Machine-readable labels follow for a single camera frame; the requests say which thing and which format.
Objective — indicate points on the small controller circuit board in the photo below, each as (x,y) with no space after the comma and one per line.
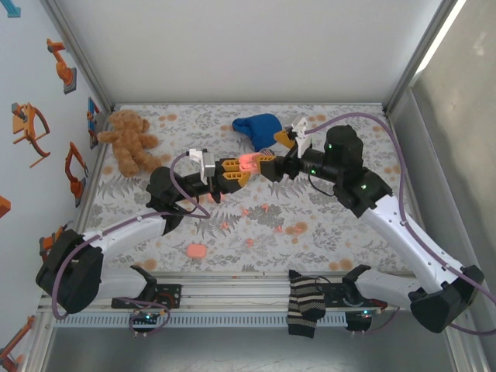
(364,313)
(145,318)

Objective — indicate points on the blue fabric pouch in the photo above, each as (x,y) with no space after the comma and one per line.
(259,128)

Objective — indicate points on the aluminium frame post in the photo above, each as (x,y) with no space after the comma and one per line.
(422,50)
(79,50)

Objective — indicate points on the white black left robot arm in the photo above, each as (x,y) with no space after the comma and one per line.
(124,241)

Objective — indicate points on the floral patterned table mat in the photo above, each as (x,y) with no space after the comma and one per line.
(217,128)

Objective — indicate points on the orange claw wall sticker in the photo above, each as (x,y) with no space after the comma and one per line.
(20,125)

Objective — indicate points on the aluminium side rail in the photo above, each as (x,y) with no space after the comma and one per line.
(469,356)
(94,166)

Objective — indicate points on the black beige striped sock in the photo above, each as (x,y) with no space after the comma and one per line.
(306,302)

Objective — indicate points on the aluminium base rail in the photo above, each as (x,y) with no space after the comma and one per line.
(232,290)

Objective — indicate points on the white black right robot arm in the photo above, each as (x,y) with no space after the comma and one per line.
(410,248)

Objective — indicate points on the brown teddy bear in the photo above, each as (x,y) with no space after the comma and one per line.
(128,143)

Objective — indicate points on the orange block wall sticker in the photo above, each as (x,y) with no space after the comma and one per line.
(3,207)

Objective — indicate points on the thin aluminium rear rail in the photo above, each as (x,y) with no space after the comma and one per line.
(248,104)

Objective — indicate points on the blue orange wall sticker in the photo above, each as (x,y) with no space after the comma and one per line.
(93,116)

